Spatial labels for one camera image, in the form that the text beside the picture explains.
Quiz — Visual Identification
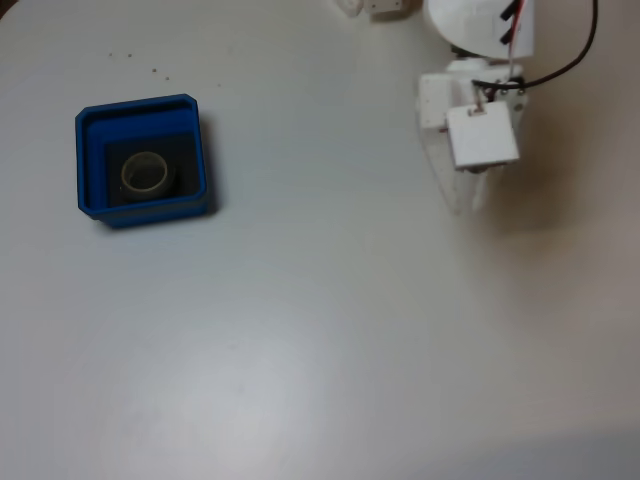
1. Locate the black tape roll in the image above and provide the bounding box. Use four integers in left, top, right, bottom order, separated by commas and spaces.
118, 152, 179, 205

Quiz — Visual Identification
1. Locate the blue plastic box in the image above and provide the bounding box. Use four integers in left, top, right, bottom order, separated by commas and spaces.
74, 92, 217, 230

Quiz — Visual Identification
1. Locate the white cube camera box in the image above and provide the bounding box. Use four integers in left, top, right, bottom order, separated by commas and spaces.
444, 102, 521, 169

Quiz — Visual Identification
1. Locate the red white servo cable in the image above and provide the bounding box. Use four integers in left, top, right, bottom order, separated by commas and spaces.
505, 0, 532, 86

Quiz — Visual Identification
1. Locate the black cable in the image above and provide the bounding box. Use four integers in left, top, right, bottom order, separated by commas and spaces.
472, 0, 600, 94

